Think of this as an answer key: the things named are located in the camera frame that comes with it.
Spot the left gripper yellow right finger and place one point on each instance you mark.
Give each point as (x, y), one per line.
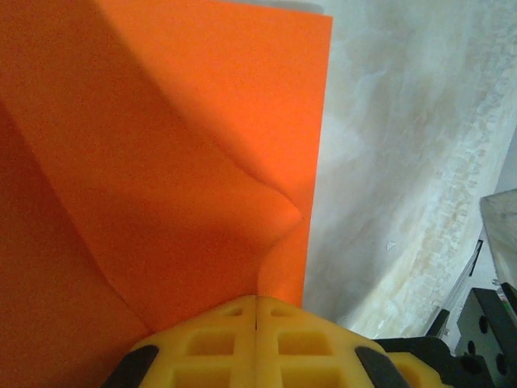
(315, 351)

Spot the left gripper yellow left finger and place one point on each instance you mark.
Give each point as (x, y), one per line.
(202, 351)

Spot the aluminium mounting rail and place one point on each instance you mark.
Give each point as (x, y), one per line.
(498, 226)

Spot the orange paper sheet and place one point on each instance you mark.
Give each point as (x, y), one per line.
(121, 141)

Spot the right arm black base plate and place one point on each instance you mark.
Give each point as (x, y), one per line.
(484, 347)

